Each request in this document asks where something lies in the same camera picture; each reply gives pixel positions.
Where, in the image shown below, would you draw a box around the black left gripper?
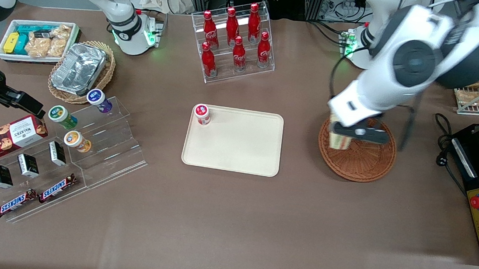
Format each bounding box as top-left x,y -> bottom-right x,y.
331,123 -> 391,145

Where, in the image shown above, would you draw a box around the triangle sandwich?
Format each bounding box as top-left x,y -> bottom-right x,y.
327,113 -> 353,152

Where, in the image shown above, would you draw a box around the round brown wicker basket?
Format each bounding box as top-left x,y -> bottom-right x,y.
314,112 -> 401,186

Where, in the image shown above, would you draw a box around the aluminium foil tray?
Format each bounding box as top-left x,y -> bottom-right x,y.
49,40 -> 108,98

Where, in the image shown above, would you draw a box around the light woven wicker basket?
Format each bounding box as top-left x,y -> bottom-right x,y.
46,36 -> 119,108

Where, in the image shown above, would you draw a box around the beige plastic tray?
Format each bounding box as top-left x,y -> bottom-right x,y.
179,103 -> 286,179

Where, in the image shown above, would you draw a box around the green lid cup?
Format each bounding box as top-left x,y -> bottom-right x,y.
46,103 -> 80,132

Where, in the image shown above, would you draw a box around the red Walkers cookie box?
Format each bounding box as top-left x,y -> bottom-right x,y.
0,111 -> 50,174

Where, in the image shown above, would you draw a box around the white plastic bin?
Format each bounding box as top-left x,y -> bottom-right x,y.
0,15 -> 82,69

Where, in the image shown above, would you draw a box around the clear bag of snacks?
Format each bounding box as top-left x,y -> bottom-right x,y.
48,36 -> 69,59
53,24 -> 73,41
24,34 -> 53,59

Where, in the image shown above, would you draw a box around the teal snack box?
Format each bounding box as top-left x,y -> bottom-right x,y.
12,34 -> 30,56
15,22 -> 55,38

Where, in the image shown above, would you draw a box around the yellow snack box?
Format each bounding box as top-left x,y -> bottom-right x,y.
2,31 -> 21,55

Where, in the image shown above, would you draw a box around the small black white box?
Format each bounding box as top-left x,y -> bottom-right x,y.
15,152 -> 42,179
0,164 -> 16,190
46,140 -> 69,168

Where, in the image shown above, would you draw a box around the orange lid cup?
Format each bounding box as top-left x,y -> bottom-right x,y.
62,129 -> 94,154

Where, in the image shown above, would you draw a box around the purple lid cup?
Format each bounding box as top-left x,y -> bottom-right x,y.
85,87 -> 115,115

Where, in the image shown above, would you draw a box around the small box with green light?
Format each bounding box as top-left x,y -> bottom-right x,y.
142,15 -> 166,49
336,29 -> 360,61

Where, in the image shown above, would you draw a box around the Snickers chocolate bar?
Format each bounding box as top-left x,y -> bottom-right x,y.
0,185 -> 38,222
37,170 -> 78,207

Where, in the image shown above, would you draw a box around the clear acrylic bottle rack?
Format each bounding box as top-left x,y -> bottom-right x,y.
185,0 -> 282,90

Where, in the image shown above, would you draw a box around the clear acrylic stepped stand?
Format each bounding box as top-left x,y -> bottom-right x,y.
48,90 -> 154,195
0,127 -> 93,231

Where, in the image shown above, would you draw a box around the red cola bottle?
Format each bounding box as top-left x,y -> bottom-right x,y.
255,31 -> 274,69
230,35 -> 250,72
199,41 -> 220,79
223,6 -> 243,47
246,2 -> 264,44
199,9 -> 222,50

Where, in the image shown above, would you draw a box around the bagged bread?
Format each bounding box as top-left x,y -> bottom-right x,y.
454,87 -> 479,108

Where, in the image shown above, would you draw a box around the red lid yogurt cup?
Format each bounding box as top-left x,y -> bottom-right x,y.
192,102 -> 213,127

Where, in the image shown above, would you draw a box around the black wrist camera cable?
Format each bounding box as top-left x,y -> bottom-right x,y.
327,42 -> 377,106

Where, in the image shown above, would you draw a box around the black power cable with plug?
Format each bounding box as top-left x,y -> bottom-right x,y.
427,112 -> 477,197

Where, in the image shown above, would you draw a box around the tangled black cables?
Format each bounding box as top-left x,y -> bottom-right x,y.
307,0 -> 368,29

